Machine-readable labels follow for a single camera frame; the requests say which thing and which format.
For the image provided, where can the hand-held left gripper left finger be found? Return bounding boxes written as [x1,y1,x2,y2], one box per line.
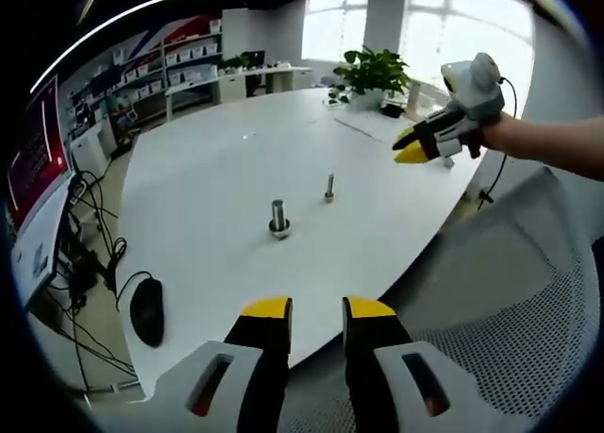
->
[153,294,294,433]

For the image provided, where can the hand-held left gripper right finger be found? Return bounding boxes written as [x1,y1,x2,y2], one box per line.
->
[342,294,515,433]

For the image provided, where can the large threaded steel stud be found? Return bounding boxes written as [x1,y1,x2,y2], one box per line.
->
[267,199,292,240]

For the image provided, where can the person's right hand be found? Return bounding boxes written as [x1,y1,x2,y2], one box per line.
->
[468,111,516,160]

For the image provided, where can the potted green plant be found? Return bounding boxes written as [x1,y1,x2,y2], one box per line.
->
[333,45,412,111]

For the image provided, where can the glass dish with plant cuttings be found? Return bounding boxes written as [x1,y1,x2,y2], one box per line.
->
[323,86,353,107]

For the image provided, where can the black computer mouse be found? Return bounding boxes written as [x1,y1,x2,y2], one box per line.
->
[129,277,165,348]

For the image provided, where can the grey mesh office chair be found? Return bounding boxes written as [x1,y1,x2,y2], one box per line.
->
[277,166,598,433]

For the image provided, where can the long white desk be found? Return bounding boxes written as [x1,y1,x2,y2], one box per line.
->
[164,64,313,119]

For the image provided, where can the small desk plant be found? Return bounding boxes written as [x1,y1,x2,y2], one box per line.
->
[221,51,254,72]

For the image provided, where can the rows of white storage bins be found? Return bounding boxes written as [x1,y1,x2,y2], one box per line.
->
[120,20,223,99]

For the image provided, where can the white cabinet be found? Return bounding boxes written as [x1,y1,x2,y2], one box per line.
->
[70,124,117,175]

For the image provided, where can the storage shelf rack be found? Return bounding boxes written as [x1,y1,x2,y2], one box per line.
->
[65,20,224,123]

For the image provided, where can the computer monitor with red screen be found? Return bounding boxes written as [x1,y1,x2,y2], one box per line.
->
[7,74,76,311]

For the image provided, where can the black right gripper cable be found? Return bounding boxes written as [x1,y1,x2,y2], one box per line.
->
[476,75,518,213]

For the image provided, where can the black mouse cable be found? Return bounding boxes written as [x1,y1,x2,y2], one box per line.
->
[115,270,155,311]

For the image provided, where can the tangle of black cables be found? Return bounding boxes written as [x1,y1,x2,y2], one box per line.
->
[51,168,138,391]

